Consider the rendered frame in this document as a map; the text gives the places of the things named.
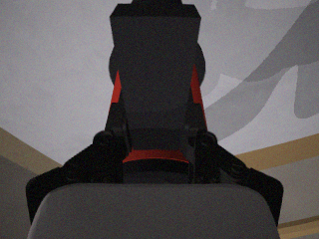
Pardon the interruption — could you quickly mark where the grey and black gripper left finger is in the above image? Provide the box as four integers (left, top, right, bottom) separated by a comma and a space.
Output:
26, 88, 132, 225

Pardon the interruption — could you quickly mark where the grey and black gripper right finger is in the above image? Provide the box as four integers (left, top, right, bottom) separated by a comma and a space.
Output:
179, 87, 284, 226

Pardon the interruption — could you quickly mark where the black round disk with center stud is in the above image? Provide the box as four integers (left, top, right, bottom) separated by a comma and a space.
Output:
109, 42, 206, 86

